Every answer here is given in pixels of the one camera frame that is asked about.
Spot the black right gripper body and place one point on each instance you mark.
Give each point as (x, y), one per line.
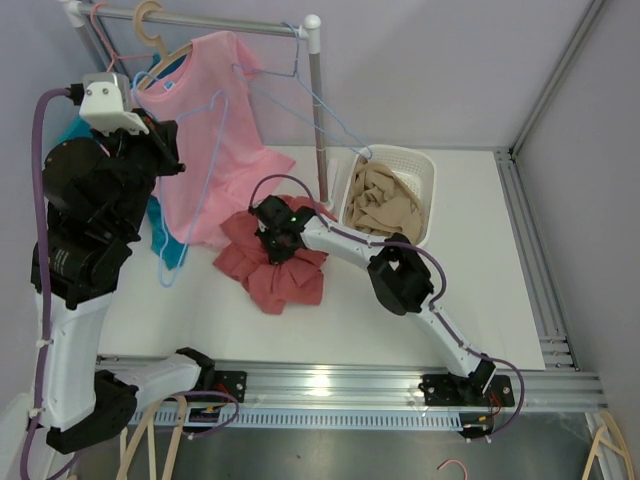
(276, 251)

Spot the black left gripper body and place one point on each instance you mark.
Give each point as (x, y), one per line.
(149, 152)

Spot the coral red t shirt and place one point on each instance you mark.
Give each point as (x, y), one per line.
(299, 280)

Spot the light pink t shirt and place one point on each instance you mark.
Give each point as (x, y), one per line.
(244, 164)

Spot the light blue wire hanger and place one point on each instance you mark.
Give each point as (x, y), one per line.
(219, 97)
(319, 106)

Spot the beige t shirt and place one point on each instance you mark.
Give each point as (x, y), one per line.
(378, 202)

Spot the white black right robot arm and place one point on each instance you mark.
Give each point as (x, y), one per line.
(401, 281)

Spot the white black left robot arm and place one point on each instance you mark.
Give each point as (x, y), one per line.
(97, 190)

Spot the beige wooden hanger on rack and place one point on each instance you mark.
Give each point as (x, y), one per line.
(167, 58)

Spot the teal t shirt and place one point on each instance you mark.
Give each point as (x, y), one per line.
(163, 244)

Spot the pink hanger on floor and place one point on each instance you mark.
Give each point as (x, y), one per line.
(458, 464)

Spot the beige hanger bottom right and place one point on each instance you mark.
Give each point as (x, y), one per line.
(609, 456)

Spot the white perforated plastic basket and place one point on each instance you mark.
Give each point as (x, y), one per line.
(414, 168)

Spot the metal clothes rack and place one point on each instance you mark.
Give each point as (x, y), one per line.
(82, 17)

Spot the beige hangers bottom left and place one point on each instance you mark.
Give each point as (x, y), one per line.
(146, 427)

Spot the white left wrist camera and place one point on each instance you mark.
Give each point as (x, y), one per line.
(106, 105)

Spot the pink wire hanger on rack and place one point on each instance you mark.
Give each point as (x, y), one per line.
(114, 57)

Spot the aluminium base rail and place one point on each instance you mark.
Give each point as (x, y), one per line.
(349, 387)

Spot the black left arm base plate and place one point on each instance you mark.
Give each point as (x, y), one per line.
(232, 382)

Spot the white slotted cable duct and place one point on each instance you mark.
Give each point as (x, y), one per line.
(201, 418)

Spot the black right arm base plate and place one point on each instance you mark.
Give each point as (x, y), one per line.
(446, 390)

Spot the aluminium frame post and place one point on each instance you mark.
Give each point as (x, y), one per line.
(571, 51)

